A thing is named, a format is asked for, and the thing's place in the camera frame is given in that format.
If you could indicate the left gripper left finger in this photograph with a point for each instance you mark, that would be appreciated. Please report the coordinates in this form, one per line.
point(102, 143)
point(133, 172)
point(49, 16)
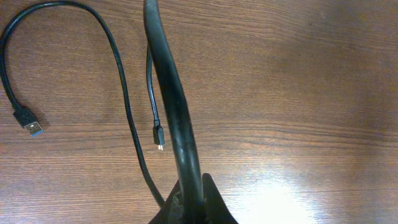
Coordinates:
point(173, 209)

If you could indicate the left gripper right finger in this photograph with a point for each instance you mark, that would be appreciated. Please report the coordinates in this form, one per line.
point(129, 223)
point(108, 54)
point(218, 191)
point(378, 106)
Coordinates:
point(215, 207)

